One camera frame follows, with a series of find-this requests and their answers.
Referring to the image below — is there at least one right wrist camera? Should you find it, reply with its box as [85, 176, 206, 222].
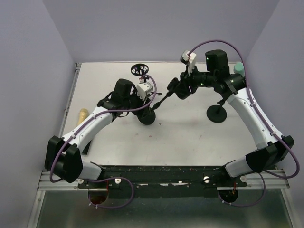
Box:
[180, 50, 197, 76]

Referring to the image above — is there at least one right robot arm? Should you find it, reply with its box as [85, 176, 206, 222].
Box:
[175, 49, 295, 186]

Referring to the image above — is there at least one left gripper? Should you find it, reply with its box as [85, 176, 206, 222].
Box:
[123, 87, 152, 119]

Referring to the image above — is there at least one black silver-head microphone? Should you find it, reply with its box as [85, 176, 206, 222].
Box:
[81, 141, 92, 155]

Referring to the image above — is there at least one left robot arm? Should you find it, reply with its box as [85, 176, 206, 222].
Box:
[44, 75, 157, 188]

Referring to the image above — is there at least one beige microphone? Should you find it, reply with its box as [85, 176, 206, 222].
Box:
[77, 108, 89, 126]

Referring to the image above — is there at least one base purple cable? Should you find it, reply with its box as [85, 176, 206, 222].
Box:
[217, 172, 266, 207]
[89, 177, 135, 210]

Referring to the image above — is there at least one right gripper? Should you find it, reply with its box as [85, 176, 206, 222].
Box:
[173, 64, 216, 96]

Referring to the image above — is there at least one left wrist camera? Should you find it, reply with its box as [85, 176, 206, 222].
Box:
[136, 82, 153, 100]

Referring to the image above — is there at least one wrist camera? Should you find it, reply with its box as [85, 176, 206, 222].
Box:
[136, 82, 153, 100]
[180, 50, 197, 76]

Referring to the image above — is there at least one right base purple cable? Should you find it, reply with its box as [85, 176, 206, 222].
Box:
[217, 172, 266, 207]

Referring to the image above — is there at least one teal microphone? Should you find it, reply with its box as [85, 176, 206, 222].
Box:
[233, 62, 245, 76]

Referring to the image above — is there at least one black tripod shock-mount stand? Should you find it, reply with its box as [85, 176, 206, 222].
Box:
[130, 63, 163, 97]

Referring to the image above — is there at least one black mounting rail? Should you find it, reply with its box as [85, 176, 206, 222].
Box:
[78, 165, 246, 199]

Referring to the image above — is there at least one black round-base clip stand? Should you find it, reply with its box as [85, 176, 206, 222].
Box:
[137, 77, 179, 125]

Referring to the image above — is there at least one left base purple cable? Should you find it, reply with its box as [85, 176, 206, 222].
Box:
[89, 177, 135, 210]

